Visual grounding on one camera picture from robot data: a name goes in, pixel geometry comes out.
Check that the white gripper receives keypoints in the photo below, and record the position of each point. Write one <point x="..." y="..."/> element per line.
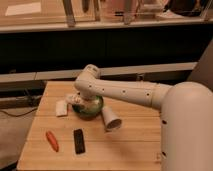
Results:
<point x="75" y="99"/>

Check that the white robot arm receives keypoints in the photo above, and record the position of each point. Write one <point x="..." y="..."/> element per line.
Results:
<point x="186" y="113"/>

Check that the green ceramic bowl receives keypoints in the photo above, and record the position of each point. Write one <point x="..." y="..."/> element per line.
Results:
<point x="89" y="109"/>

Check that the white sponge block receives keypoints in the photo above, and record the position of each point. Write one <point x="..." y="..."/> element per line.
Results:
<point x="61" y="108"/>

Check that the black rectangular bar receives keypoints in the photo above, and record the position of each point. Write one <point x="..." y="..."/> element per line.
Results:
<point x="79" y="141"/>

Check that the wooden table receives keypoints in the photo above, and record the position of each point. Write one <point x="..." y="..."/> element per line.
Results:
<point x="135" y="146"/>

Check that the orange carrot toy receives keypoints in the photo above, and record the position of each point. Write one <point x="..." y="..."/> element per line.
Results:
<point x="52" y="140"/>

